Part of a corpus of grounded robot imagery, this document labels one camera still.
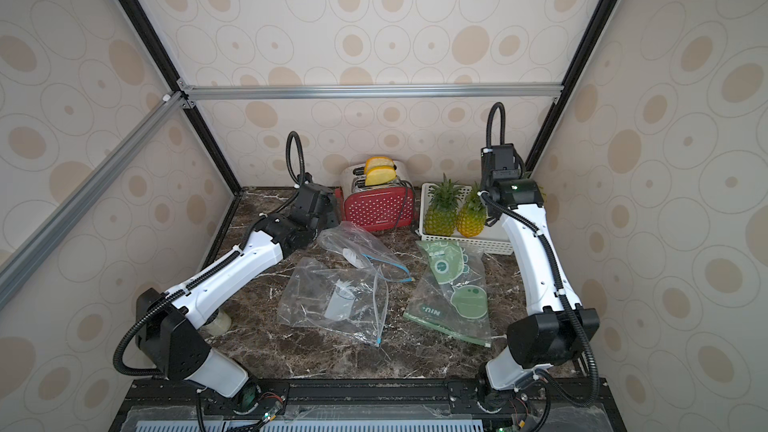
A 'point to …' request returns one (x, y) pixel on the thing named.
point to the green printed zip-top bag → (451, 292)
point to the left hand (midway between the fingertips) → (336, 206)
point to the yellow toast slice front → (379, 174)
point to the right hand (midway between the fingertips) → (508, 190)
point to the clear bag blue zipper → (364, 251)
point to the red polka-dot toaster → (380, 206)
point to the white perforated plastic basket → (493, 239)
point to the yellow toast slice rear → (378, 161)
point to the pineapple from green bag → (441, 216)
